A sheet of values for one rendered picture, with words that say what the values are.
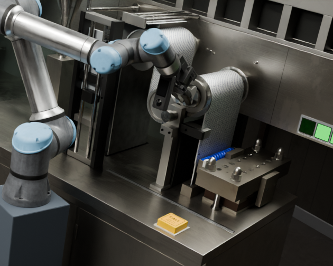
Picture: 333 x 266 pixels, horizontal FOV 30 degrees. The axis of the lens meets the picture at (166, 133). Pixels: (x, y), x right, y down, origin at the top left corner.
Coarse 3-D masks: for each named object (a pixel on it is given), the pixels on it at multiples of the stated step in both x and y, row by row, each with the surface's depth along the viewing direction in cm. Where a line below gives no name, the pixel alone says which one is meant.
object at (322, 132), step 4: (320, 128) 218; (324, 128) 217; (328, 128) 216; (316, 132) 219; (320, 132) 218; (324, 132) 218; (328, 132) 217; (316, 136) 220; (320, 136) 219; (324, 136) 218; (328, 136) 217
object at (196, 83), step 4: (192, 80) 207; (196, 80) 206; (192, 84) 207; (196, 84) 206; (200, 84) 205; (200, 88) 205; (204, 88) 205; (200, 92) 206; (204, 92) 205; (204, 96) 205; (204, 100) 205; (180, 104) 212; (200, 104) 207; (204, 104) 206; (188, 108) 210; (192, 108) 209; (196, 108) 208; (200, 108) 207; (192, 112) 209
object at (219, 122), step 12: (228, 108) 219; (204, 120) 208; (216, 120) 215; (228, 120) 223; (216, 132) 218; (228, 132) 226; (204, 144) 214; (216, 144) 221; (228, 144) 230; (204, 156) 217
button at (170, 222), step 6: (168, 216) 195; (174, 216) 196; (162, 222) 192; (168, 222) 191; (174, 222) 192; (180, 222) 193; (186, 222) 194; (168, 228) 191; (174, 228) 189; (180, 228) 192
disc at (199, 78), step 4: (200, 80) 206; (204, 80) 205; (204, 84) 205; (208, 84) 205; (208, 88) 204; (208, 92) 205; (208, 96) 205; (176, 100) 213; (208, 100) 205; (208, 104) 206; (204, 108) 207; (208, 108) 206; (188, 112) 211; (196, 112) 209; (200, 112) 208; (204, 112) 207; (192, 116) 210; (196, 116) 209
